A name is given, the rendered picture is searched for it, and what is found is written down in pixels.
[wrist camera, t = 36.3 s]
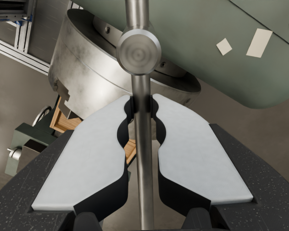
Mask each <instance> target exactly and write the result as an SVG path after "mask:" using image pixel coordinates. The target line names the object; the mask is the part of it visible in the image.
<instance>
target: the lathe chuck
mask: <svg viewBox="0 0 289 231"><path fill-rule="evenodd" d="M48 79H49V82H50V85H51V87H52V89H53V91H54V92H56V91H57V88H58V85H57V81H58V80H60V81H61V83H62V84H63V85H64V86H65V87H66V88H67V89H68V90H69V92H68V94H69V95H70V98H69V99H68V100H65V103H64V104H65V105H66V106H67V107H68V108H69V109H70V110H71V111H72V112H74V113H75V114H76V115H78V116H79V117H81V118H82V119H83V120H85V119H86V118H87V117H89V116H90V115H91V114H93V113H94V112H96V111H98V110H99V109H101V108H103V107H104V106H106V105H108V104H110V103H111V102H113V101H115V100H117V99H118V98H120V97H122V96H124V95H129V96H132V93H131V92H129V91H127V90H125V89H123V88H121V87H119V86H117V85H115V84H114V83H112V82H110V81H109V80H107V79H105V78H104V77H102V76H101V75H100V74H98V73H96V72H95V71H94V70H92V69H91V68H90V67H88V66H87V65H86V64H84V63H83V62H82V61H81V60H80V59H79V58H78V57H77V56H76V55H74V53H72V51H71V50H70V49H69V48H68V47H67V46H66V44H65V43H64V41H63V39H62V37H61V34H60V32H59V36H58V39H57V43H56V46H55V50H54V53H53V56H52V60H51V63H50V67H49V71H48ZM128 133H129V139H132V140H135V128H134V119H133V120H132V121H131V122H130V123H129V125H128ZM151 137H152V140H157V139H156V122H155V121H154V120H153V118H151Z"/></svg>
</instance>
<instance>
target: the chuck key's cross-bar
mask: <svg viewBox="0 0 289 231"><path fill-rule="evenodd" d="M125 6H126V18H127V28H128V27H131V26H135V25H143V26H147V27H150V26H149V0H125ZM131 83H132V95H133V106H134V128H135V144H136V160H137V176H138V192H139V216H140V230H154V205H153V171H152V137H151V116H150V73H149V74H147V75H143V76H135V75H131Z"/></svg>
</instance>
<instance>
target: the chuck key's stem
mask: <svg viewBox="0 0 289 231"><path fill-rule="evenodd" d="M149 26H150V27H147V26H143V25H135V26H131V27H128V28H127V25H126V27H125V29H124V31H123V33H122V35H121V37H120V39H119V41H118V43H117V46H116V58H117V62H118V64H119V65H120V67H121V68H122V69H123V70H124V71H125V72H127V73H129V74H131V75H135V76H143V75H147V74H149V73H151V72H152V71H154V70H155V69H156V67H157V66H158V64H159V62H160V60H161V46H160V43H159V40H158V38H157V35H156V33H155V30H154V27H153V25H152V23H151V22H150V21H149Z"/></svg>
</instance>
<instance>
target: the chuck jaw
mask: <svg viewBox="0 0 289 231"><path fill-rule="evenodd" d="M57 85H58V88H57V93H58V94H59V95H60V96H61V100H60V102H59V105H58V108H59V109H60V111H61V112H62V113H63V115H64V116H65V117H66V118H67V119H73V118H79V119H80V120H81V121H83V119H82V118H81V117H79V116H78V115H76V114H75V113H74V112H72V111H71V110H70V109H69V108H68V107H67V106H66V105H65V104H64V103H65V100H68V99H69V98H70V95H69V94H68V92H69V90H68V89H67V88H66V87H65V86H64V85H63V84H62V83H61V81H60V80H58V81H57Z"/></svg>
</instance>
